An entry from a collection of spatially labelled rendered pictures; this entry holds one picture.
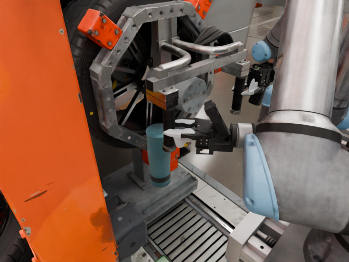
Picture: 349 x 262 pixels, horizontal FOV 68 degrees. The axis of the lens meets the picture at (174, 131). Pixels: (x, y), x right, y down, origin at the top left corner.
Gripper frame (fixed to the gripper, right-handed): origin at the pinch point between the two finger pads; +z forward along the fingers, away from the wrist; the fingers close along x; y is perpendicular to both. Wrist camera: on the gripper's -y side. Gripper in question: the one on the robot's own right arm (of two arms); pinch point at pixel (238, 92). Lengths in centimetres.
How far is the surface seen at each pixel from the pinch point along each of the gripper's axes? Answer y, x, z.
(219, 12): 18, -42, -37
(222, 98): -83, -99, -125
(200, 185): -75, -24, -11
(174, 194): -68, -25, 10
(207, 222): -79, -5, 3
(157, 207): -66, -23, 23
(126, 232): -44, -7, 50
